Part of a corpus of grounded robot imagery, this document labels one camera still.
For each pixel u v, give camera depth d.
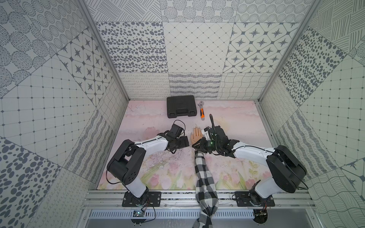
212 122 0.69
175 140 0.78
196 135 0.98
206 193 0.71
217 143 0.69
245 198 0.72
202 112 1.13
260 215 0.73
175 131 0.74
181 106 1.11
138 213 0.72
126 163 0.46
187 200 0.76
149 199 0.73
